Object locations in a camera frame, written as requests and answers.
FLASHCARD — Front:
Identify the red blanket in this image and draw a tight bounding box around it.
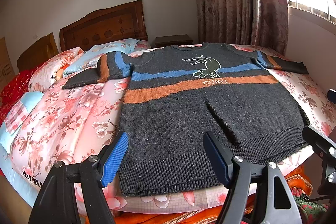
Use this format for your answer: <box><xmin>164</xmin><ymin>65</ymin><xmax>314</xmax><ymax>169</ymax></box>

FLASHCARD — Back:
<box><xmin>0</xmin><ymin>66</ymin><xmax>38</xmax><ymax>123</ymax></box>

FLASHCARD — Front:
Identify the large wooden headboard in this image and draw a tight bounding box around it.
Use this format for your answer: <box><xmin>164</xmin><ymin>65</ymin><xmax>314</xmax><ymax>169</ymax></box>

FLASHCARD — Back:
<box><xmin>59</xmin><ymin>0</ymin><xmax>148</xmax><ymax>52</ymax></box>

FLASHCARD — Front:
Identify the dark wooden nightstand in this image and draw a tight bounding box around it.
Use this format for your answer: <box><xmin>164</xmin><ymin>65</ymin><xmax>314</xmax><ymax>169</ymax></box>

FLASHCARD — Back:
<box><xmin>153</xmin><ymin>35</ymin><xmax>194</xmax><ymax>48</ymax></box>

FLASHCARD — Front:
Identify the light blue floral pillow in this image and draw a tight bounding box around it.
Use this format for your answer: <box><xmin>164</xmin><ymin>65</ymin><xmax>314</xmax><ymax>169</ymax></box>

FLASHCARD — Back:
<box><xmin>63</xmin><ymin>38</ymin><xmax>141</xmax><ymax>77</ymax></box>

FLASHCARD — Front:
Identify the pink floral pillow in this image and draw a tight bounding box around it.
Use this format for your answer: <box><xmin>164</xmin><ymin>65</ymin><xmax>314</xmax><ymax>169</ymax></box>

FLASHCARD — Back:
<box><xmin>29</xmin><ymin>47</ymin><xmax>84</xmax><ymax>93</ymax></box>

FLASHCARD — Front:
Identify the dark striped knit sweater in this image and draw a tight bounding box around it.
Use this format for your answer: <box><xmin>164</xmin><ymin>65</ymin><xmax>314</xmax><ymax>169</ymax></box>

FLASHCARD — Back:
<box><xmin>64</xmin><ymin>43</ymin><xmax>309</xmax><ymax>197</ymax></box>

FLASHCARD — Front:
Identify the cardboard box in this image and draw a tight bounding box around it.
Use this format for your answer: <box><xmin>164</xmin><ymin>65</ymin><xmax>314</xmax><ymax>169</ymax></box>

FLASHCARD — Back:
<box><xmin>0</xmin><ymin>37</ymin><xmax>15</xmax><ymax>90</ymax></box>

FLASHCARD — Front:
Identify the pink floral quilt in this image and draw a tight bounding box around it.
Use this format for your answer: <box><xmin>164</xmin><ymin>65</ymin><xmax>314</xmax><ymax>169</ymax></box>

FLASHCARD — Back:
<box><xmin>10</xmin><ymin>43</ymin><xmax>336</xmax><ymax>215</ymax></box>

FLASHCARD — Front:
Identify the small wooden headboard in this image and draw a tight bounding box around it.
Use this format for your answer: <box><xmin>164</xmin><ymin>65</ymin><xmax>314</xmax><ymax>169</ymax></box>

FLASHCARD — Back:
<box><xmin>17</xmin><ymin>32</ymin><xmax>59</xmax><ymax>72</ymax></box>

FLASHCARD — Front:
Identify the light blue checked cloth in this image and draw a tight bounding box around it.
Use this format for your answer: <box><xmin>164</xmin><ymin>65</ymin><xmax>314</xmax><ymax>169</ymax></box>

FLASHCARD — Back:
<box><xmin>1</xmin><ymin>92</ymin><xmax>43</xmax><ymax>154</ymax></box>

